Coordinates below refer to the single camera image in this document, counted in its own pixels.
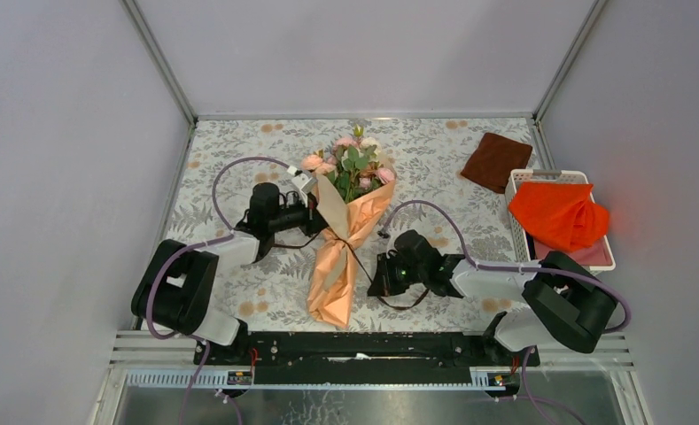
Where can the pale pink fake flower stem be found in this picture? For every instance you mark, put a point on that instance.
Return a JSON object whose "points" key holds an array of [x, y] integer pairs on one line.
{"points": [[317, 164]]}

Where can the floral patterned table mat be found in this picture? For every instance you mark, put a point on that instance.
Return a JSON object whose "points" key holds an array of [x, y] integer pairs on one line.
{"points": [[227, 158]]}

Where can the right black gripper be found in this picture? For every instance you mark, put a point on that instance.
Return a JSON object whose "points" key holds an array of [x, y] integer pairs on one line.
{"points": [[383, 277]]}

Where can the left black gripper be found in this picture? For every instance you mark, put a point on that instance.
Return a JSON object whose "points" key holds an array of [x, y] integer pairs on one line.
{"points": [[313, 220]]}

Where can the brown towel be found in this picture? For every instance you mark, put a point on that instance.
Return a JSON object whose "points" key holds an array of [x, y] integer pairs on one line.
{"points": [[493, 160]]}

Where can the white plastic basket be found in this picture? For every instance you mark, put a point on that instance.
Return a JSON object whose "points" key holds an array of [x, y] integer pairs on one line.
{"points": [[522, 239]]}

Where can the pink cloth in basket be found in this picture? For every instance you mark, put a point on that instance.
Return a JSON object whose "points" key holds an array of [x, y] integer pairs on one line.
{"points": [[597, 255]]}

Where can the peach wrapping paper sheet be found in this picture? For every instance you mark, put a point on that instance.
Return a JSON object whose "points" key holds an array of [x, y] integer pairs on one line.
{"points": [[330, 297]]}

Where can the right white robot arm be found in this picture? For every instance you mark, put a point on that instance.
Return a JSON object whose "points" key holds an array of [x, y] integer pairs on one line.
{"points": [[563, 302]]}

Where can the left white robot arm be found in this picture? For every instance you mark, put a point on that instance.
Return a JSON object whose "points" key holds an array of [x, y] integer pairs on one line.
{"points": [[177, 286]]}

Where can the large pink fake rose stem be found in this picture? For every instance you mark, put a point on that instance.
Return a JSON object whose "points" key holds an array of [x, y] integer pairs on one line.
{"points": [[344, 149]]}

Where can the orange cloth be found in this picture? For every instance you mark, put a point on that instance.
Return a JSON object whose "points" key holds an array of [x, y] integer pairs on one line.
{"points": [[562, 216]]}

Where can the dark brown ribbon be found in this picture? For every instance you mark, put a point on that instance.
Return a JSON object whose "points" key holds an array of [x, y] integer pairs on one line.
{"points": [[363, 269]]}

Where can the pink fake rose spray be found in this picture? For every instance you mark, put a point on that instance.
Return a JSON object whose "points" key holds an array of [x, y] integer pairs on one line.
{"points": [[367, 168]]}

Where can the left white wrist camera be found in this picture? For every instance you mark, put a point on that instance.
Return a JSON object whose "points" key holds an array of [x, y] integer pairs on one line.
{"points": [[303, 181]]}

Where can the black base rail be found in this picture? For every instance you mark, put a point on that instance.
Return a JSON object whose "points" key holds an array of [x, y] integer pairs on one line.
{"points": [[362, 358]]}

